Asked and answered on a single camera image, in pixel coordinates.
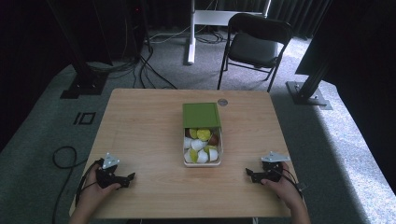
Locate person's right hand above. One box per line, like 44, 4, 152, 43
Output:
261, 169, 304, 210

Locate black floor cable bundle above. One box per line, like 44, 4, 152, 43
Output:
87, 43, 179, 91

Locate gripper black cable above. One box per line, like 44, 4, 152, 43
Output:
75, 158, 105, 207
274, 167, 309, 200

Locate white box tray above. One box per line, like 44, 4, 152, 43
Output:
182, 126, 224, 168

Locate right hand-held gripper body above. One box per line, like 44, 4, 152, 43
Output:
252, 150, 291, 184

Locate white floor cables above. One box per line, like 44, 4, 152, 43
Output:
148, 24, 226, 45

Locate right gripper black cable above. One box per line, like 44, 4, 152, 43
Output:
274, 167, 309, 200

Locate green box sleeve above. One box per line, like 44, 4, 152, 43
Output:
181, 102, 222, 130

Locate black floor cable loop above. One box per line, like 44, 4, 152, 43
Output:
51, 146, 90, 224

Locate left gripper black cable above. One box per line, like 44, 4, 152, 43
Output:
75, 158, 105, 207

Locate white desk frame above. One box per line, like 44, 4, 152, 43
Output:
186, 0, 273, 66

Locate black folding chair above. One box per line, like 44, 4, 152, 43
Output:
216, 12, 294, 93

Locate black metal stand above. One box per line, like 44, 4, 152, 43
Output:
285, 60, 333, 111
46, 0, 110, 100

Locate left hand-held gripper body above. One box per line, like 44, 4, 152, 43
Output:
94, 151, 131, 189

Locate person's left hand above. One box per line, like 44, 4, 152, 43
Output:
78, 162, 122, 207

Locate pile of coffee capsules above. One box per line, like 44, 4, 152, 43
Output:
184, 127, 220, 164

